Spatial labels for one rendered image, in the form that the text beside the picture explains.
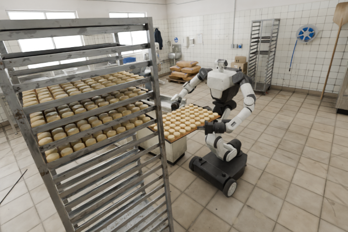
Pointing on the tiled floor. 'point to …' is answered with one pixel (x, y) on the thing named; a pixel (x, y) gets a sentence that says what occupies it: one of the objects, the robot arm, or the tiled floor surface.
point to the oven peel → (341, 10)
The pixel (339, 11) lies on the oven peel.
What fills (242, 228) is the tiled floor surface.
